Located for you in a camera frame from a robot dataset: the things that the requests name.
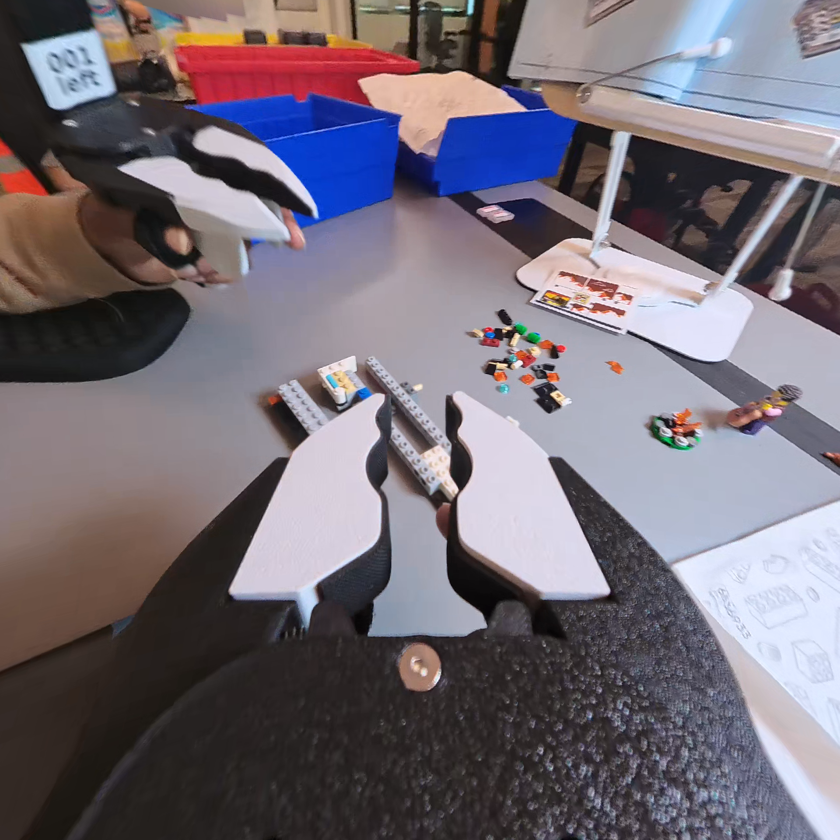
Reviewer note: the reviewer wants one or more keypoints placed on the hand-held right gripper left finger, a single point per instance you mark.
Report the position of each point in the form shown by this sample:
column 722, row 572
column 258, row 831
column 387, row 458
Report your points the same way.
column 315, row 518

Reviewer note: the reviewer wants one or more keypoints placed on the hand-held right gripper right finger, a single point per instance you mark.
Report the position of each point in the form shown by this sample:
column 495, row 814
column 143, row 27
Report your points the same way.
column 525, row 518

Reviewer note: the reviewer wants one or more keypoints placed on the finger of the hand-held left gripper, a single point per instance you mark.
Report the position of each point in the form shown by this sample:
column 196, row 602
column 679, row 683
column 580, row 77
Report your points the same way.
column 210, row 197
column 256, row 164

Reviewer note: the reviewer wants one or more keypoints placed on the blue plastic bin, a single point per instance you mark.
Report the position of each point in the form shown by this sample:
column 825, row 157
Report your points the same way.
column 341, row 157
column 492, row 157

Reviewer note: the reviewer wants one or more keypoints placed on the grey black lego block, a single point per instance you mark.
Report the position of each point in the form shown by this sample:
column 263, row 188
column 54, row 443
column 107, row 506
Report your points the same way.
column 302, row 403

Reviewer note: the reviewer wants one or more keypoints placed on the grey lego chassis assembly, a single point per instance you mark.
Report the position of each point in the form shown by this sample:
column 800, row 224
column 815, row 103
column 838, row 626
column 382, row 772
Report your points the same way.
column 407, row 420

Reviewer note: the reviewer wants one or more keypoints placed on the person's left forearm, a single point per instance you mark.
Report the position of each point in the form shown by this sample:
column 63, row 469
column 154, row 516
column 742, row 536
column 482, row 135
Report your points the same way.
column 39, row 249

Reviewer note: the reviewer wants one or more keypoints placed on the pile of small lego pieces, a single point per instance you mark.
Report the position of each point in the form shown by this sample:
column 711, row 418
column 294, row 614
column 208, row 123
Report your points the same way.
column 525, row 361

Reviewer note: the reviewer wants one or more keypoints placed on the lego campfire build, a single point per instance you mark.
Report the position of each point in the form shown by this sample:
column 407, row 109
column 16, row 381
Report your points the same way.
column 676, row 430

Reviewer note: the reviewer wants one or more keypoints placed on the lego sticker sheet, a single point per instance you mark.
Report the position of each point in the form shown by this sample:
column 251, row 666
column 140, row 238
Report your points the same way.
column 584, row 302

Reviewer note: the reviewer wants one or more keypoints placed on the purple lego minifigure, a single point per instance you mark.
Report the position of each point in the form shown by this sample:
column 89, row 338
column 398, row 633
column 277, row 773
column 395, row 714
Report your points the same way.
column 764, row 410

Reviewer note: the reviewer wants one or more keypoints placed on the lego instruction booklet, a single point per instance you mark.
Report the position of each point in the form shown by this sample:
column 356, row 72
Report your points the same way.
column 656, row 39

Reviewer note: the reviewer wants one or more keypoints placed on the person's right hand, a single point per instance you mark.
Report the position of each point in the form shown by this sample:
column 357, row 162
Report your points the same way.
column 444, row 522

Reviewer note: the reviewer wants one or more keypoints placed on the person's left hand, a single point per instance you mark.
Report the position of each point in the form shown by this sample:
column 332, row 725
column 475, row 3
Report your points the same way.
column 118, row 236

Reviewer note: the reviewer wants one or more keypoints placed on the orange traffic cone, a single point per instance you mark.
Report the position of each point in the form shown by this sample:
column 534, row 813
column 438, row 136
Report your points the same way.
column 16, row 174

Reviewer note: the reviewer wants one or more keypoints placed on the red plastic bin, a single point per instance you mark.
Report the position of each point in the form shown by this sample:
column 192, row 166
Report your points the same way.
column 295, row 72

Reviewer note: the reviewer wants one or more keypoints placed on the yellow plastic bin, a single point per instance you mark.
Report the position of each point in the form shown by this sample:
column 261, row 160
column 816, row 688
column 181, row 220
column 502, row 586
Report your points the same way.
column 216, row 38

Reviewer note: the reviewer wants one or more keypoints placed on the black textured armrest pad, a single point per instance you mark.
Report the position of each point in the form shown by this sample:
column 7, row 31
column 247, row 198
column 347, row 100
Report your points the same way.
column 85, row 341

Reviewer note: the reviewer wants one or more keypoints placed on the crumpled white paper bag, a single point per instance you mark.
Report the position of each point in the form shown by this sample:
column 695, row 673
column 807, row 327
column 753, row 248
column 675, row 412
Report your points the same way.
column 446, row 98

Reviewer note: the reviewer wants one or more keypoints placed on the white book stand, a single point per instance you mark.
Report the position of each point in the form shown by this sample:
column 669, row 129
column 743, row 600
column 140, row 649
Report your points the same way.
column 709, row 315

